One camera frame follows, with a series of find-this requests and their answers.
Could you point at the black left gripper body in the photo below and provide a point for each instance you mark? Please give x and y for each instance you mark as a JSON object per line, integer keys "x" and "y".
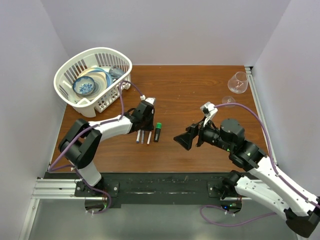
{"x": 148, "y": 122}

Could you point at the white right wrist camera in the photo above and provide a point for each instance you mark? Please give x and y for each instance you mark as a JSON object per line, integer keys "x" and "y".
{"x": 209, "y": 110}

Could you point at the white red pen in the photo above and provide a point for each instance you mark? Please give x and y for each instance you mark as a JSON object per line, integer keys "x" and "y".
{"x": 149, "y": 137}

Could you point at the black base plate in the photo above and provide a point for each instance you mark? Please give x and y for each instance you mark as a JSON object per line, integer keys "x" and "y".
{"x": 158, "y": 188}

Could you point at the clear wine glass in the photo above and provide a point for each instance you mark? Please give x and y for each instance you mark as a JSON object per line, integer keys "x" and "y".
{"x": 237, "y": 84}

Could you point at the blue patterned bowl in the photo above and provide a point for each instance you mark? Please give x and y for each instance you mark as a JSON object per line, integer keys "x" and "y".
{"x": 84, "y": 85}

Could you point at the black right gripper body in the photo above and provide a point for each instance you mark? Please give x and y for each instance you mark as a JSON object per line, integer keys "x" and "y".
{"x": 202, "y": 137}

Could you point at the aluminium frame rail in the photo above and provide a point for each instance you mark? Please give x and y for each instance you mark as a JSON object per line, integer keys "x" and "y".
{"x": 258, "y": 106}

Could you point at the purple marker pen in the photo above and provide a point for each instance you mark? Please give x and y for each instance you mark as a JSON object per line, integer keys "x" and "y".
{"x": 142, "y": 136}

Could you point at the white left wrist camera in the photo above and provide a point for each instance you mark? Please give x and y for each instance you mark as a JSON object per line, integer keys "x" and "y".
{"x": 151, "y": 100}

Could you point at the white dish rack basket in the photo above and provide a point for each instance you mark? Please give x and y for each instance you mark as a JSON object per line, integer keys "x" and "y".
{"x": 102, "y": 57}

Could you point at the beige blue plate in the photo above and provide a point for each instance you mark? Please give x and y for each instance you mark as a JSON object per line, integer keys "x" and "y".
{"x": 99, "y": 79}

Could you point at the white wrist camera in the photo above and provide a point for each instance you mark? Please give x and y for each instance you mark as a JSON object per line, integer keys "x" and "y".
{"x": 151, "y": 100}
{"x": 209, "y": 110}

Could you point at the black green highlighter pen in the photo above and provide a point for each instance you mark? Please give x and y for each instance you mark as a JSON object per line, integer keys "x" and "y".
{"x": 157, "y": 134}

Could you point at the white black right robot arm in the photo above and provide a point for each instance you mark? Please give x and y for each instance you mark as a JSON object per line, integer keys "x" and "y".
{"x": 297, "y": 206}

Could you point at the grey blue mug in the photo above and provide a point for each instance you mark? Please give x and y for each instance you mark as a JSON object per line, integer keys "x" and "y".
{"x": 116, "y": 72}

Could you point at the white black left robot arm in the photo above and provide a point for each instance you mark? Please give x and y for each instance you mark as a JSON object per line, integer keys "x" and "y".
{"x": 80, "y": 144}

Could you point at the green highlighter cap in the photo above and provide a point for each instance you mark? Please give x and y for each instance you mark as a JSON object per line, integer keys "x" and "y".
{"x": 158, "y": 125}

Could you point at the blue pen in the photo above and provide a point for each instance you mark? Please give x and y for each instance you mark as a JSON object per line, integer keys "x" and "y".
{"x": 138, "y": 136}

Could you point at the light blue plate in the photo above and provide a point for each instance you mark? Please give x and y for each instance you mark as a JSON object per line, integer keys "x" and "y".
{"x": 108, "y": 77}

